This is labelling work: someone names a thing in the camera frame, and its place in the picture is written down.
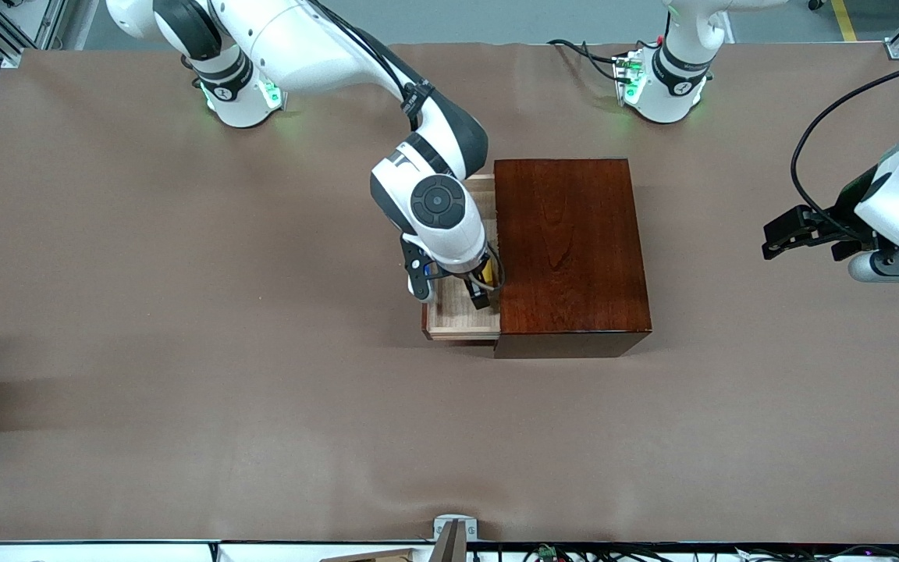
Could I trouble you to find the grey metal bracket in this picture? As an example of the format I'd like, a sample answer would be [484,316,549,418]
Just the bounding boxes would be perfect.
[433,514,478,541]

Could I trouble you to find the aluminium frame rails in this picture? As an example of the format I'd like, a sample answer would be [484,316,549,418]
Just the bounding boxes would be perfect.
[0,0,68,69]

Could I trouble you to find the brown table mat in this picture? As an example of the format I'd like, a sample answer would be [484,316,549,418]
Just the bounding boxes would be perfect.
[0,41,899,545]

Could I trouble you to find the light wooden plank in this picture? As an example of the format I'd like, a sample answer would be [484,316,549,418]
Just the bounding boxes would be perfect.
[318,548,419,562]

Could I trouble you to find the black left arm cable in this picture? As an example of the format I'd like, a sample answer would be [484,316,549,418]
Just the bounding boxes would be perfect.
[791,62,899,241]

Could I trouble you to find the black cable bundle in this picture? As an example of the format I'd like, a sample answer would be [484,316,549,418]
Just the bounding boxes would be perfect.
[469,543,899,562]

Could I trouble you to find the wooden drawer with white handle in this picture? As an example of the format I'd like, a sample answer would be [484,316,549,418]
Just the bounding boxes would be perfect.
[422,173,502,341]

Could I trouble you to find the black left base cable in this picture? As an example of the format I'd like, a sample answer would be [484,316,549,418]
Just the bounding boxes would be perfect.
[547,37,630,84]

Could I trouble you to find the dark red wooden cabinet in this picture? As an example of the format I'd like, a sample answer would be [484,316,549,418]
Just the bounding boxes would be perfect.
[492,158,652,360]

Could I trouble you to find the grey camera mount beam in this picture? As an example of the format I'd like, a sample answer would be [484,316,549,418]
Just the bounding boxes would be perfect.
[428,519,468,562]

